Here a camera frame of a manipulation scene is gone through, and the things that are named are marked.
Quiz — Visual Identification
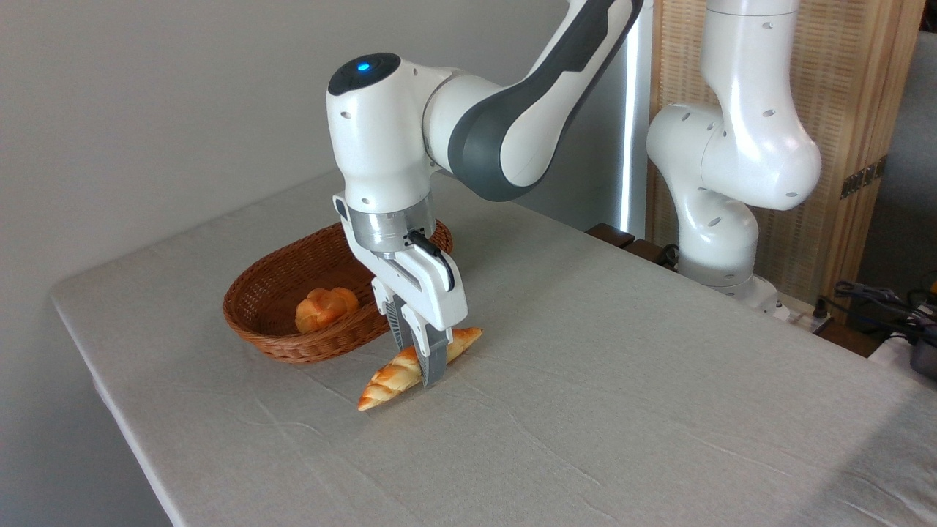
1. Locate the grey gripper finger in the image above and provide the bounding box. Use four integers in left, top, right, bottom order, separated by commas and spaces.
400, 305, 452, 389
370, 277, 416, 353

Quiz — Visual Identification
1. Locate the long braided bread loaf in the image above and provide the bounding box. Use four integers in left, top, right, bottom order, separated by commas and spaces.
356, 326, 485, 413

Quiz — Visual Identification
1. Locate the dark brown wooden block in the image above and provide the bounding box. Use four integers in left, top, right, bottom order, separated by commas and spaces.
622, 238, 668, 266
586, 223, 636, 250

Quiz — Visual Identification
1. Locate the black cable bundle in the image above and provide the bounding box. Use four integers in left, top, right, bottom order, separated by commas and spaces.
833, 280, 937, 346

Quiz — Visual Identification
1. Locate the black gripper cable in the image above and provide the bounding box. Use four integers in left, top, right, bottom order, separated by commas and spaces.
406, 230, 457, 293

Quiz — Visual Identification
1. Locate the grey metal box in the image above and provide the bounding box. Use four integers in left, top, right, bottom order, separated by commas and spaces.
910, 339, 937, 381

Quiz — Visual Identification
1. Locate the grey tablecloth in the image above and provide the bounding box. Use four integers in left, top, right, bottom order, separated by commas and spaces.
49, 165, 937, 527

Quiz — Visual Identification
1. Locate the small round bread roll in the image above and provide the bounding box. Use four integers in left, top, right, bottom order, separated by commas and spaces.
294, 286, 361, 335

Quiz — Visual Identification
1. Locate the brown wicker basket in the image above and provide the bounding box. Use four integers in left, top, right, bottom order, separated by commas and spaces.
223, 219, 454, 365

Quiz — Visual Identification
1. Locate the dark metal screen hinge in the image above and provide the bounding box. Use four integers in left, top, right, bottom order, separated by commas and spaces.
840, 154, 889, 201

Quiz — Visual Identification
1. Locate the white power strip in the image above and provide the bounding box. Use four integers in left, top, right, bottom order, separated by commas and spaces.
765, 289, 834, 332

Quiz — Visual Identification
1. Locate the bamboo folding screen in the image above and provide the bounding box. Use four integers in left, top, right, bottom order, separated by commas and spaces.
646, 0, 927, 307

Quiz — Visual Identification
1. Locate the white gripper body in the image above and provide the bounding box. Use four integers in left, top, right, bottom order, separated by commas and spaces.
348, 233, 469, 331

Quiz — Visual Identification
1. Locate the white vertical pole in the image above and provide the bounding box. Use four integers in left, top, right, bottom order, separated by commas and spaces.
618, 0, 655, 239

